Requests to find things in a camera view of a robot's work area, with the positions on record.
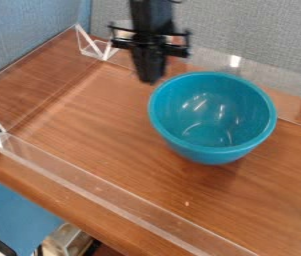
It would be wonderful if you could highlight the metal frame under table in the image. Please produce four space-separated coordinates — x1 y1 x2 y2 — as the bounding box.
34 223 93 256

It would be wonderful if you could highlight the blue plastic bowl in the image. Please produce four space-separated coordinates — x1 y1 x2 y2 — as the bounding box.
148 72 277 165

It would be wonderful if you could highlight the clear acrylic corner bracket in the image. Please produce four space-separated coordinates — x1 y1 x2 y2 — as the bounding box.
74 24 118 61

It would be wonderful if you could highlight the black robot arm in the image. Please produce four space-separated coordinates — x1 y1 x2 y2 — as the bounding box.
109 0 192 84

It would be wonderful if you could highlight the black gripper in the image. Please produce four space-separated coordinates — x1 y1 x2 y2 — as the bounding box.
109 21 190 83

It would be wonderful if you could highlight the clear acrylic front barrier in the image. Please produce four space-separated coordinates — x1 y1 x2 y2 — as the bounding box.
0 124 257 256

